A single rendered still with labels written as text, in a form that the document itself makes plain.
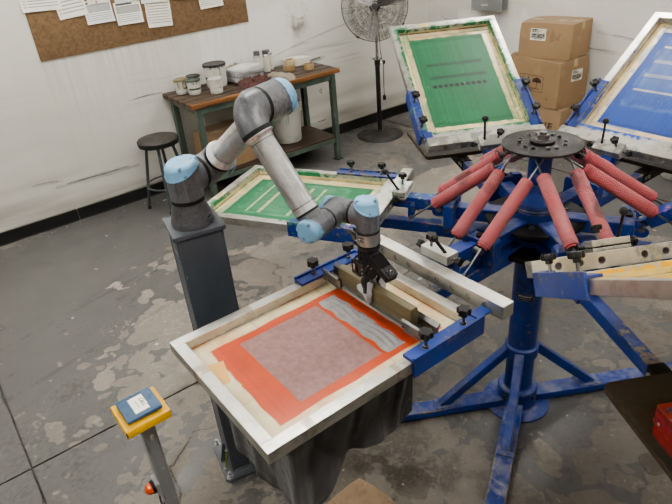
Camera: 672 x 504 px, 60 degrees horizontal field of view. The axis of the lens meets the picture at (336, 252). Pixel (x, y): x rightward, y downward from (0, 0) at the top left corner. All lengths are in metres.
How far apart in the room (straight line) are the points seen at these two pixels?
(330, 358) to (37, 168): 3.91
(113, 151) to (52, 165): 0.50
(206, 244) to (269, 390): 0.63
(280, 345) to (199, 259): 0.47
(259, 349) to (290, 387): 0.21
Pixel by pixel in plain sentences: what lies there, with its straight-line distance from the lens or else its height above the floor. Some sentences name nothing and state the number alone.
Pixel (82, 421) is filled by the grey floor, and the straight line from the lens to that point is 3.31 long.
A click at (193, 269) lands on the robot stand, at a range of 2.12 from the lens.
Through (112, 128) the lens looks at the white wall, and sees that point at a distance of 5.38.
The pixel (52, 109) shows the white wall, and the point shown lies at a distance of 5.23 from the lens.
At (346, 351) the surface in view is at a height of 0.96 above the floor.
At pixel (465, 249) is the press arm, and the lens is 2.12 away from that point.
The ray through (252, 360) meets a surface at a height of 0.96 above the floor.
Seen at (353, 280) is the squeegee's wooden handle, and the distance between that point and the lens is 1.95.
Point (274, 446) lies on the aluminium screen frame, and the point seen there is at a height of 0.99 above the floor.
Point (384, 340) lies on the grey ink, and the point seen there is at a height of 0.96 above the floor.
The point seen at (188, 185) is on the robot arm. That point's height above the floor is 1.36.
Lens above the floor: 2.10
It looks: 30 degrees down
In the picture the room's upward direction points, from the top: 5 degrees counter-clockwise
